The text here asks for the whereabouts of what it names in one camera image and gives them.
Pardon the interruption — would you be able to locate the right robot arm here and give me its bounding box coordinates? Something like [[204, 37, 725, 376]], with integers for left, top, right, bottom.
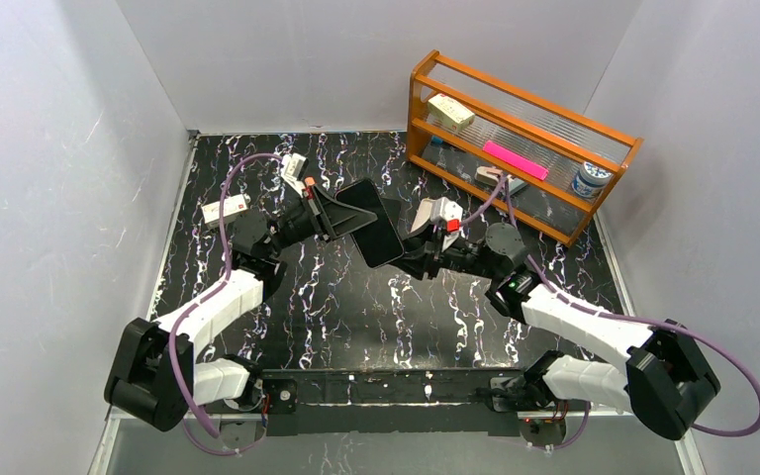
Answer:
[[407, 220, 720, 440]]

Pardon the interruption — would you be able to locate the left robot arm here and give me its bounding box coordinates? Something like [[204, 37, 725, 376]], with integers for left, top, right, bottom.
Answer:
[[103, 179, 460, 437]]

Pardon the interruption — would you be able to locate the pink flat case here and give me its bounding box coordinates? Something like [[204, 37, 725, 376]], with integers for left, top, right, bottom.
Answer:
[[482, 141, 549, 181]]

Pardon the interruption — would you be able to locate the beige small stapler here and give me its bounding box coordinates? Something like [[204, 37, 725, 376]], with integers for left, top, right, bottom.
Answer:
[[474, 166, 503, 187]]

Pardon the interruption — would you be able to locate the light blue stapler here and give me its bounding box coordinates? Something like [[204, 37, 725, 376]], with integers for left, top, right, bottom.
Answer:
[[508, 178, 527, 196]]

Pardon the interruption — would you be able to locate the white box on table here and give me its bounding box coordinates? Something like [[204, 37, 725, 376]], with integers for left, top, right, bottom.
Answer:
[[200, 194, 249, 229]]

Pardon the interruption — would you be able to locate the orange wooden shelf rack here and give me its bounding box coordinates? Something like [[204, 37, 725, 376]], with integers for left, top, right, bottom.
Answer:
[[407, 50, 643, 245]]

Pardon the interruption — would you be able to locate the cream cardboard box on shelf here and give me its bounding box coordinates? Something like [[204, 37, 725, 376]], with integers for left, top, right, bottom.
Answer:
[[427, 93, 476, 134]]

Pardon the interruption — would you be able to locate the blue white round jar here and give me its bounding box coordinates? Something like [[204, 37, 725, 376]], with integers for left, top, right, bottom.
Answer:
[[571, 161, 614, 199]]

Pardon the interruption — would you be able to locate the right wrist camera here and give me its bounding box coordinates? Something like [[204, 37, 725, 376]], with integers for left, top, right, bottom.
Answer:
[[429, 198, 463, 250]]

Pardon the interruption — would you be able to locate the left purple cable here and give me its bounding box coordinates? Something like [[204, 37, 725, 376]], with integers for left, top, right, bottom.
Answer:
[[168, 152, 286, 457]]

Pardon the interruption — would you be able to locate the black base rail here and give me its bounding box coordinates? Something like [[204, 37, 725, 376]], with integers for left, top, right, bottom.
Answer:
[[199, 370, 568, 437]]

